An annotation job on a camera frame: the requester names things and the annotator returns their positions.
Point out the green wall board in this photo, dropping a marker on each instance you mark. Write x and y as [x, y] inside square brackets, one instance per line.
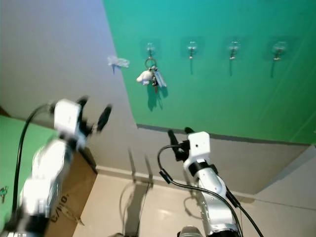
[227, 98]

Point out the brown cardboard box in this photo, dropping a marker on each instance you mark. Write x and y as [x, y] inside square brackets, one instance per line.
[74, 197]

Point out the silver key bunch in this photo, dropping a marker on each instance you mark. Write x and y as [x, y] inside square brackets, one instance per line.
[4, 191]

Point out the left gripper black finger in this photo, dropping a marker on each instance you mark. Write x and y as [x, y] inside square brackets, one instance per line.
[105, 118]
[83, 102]

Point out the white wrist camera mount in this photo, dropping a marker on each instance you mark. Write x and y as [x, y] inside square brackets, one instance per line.
[199, 144]
[68, 117]

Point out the clear adhesive wall hook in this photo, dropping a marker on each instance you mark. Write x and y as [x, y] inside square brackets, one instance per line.
[150, 48]
[279, 49]
[191, 48]
[234, 49]

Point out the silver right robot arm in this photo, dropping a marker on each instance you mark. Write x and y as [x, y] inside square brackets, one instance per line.
[212, 190]

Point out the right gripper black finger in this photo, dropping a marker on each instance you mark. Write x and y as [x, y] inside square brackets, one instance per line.
[172, 138]
[189, 131]

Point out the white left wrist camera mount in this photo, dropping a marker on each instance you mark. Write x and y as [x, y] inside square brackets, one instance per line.
[68, 117]

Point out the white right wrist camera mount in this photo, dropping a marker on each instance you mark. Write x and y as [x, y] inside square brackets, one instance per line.
[199, 144]

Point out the crumpled white tape piece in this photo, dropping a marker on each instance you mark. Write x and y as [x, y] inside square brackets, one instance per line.
[117, 62]

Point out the grey right robot leg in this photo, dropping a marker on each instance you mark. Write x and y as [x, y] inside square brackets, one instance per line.
[190, 231]

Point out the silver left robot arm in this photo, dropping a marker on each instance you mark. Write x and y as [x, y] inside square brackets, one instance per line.
[47, 177]

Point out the key bunch with white plush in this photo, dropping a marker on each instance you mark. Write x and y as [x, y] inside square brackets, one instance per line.
[144, 76]

